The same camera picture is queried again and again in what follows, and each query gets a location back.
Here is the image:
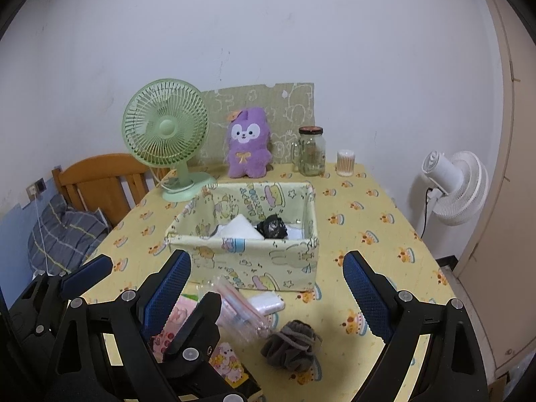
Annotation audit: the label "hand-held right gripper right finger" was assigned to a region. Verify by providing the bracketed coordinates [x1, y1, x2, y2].
[342, 250, 490, 402]

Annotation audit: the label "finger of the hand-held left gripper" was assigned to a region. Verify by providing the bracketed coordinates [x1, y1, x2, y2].
[31, 255, 114, 302]
[161, 291, 248, 402]

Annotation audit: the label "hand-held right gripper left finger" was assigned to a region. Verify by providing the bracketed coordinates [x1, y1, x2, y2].
[46, 249, 193, 402]

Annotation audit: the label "pink printed packet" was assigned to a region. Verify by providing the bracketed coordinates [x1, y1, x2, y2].
[207, 341, 262, 398]
[148, 297, 202, 361]

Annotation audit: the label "clear zip bag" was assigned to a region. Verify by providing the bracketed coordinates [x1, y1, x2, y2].
[197, 278, 277, 346]

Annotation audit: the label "printed fabric storage box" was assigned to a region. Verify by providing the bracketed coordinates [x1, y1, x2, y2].
[166, 181, 320, 291]

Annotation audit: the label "dark brown cloth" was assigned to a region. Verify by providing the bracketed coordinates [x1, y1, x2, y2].
[260, 320, 322, 374]

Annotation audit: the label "grey plaid pillow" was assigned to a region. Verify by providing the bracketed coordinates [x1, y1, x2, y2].
[28, 196, 110, 277]

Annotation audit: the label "white packet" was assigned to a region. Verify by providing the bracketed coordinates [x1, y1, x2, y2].
[209, 214, 266, 241]

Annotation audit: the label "black crumpled item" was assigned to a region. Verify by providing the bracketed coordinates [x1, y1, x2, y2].
[256, 214, 287, 239]

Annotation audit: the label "cotton swab container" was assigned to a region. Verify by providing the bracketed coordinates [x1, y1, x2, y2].
[337, 149, 356, 177]

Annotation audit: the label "white standing fan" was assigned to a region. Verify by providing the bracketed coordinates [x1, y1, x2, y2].
[412, 150, 489, 239]

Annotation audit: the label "glass jar with lid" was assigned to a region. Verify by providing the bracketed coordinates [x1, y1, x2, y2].
[291, 126, 326, 177]

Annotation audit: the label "purple plush toy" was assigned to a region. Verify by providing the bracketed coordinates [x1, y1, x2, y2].
[226, 108, 274, 179]

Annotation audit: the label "green desk fan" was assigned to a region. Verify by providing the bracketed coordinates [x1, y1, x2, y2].
[121, 78, 217, 202]

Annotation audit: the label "cardboard box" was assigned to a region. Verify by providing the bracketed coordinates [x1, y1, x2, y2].
[486, 368, 524, 402]

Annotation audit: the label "beige door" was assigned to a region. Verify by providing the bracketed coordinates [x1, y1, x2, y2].
[454, 0, 536, 380]

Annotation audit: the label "printed cardboard sheet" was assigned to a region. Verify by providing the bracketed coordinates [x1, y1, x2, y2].
[197, 82, 316, 168]

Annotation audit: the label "black fan cable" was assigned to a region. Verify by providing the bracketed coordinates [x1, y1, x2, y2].
[419, 186, 435, 239]

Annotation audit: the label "white fan cable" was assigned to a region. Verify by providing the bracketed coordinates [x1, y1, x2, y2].
[150, 167, 177, 190]

